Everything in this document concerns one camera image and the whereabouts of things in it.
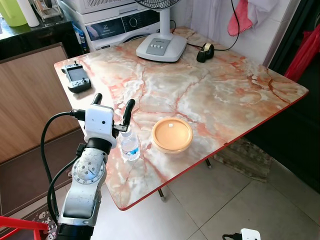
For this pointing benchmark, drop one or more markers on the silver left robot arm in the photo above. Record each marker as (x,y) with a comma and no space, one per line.
(82,200)

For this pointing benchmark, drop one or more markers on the grey brown floor rug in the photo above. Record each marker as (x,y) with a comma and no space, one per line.
(247,160)

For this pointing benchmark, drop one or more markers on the brown wooden cabinet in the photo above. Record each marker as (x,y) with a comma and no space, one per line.
(25,100)

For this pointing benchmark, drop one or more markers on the grey handheld controller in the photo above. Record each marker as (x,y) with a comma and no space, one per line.
(76,77)

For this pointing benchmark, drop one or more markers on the white cylinder roll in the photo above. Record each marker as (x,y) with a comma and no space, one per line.
(29,12)

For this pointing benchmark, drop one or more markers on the green plastic container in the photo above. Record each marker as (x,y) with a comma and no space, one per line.
(11,12)

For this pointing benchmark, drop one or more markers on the red metal frame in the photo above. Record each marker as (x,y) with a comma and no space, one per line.
(22,224)

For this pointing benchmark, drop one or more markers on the black tape dispenser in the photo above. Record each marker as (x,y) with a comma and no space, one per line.
(205,52)

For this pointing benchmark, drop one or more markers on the white washing machine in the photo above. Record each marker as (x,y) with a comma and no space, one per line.
(115,25)

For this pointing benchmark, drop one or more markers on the marble pattern folding table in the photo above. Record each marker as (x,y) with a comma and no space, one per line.
(200,100)

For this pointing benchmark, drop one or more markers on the pink red hanging cloth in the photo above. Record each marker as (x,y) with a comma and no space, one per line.
(239,20)

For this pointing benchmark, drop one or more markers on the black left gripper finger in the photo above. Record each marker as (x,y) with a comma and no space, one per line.
(97,99)
(128,112)

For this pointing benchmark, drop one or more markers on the small clear water bottle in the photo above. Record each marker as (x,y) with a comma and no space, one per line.
(130,147)

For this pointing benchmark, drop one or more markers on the red plastic bag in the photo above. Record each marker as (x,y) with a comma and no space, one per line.
(305,55)

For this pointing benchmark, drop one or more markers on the white standing fan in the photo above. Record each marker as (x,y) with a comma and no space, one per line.
(161,47)

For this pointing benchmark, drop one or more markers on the white hanging cloth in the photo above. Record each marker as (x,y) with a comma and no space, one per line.
(262,10)

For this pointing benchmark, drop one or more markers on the orange lidded round bowl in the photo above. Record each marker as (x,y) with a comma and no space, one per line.
(172,134)

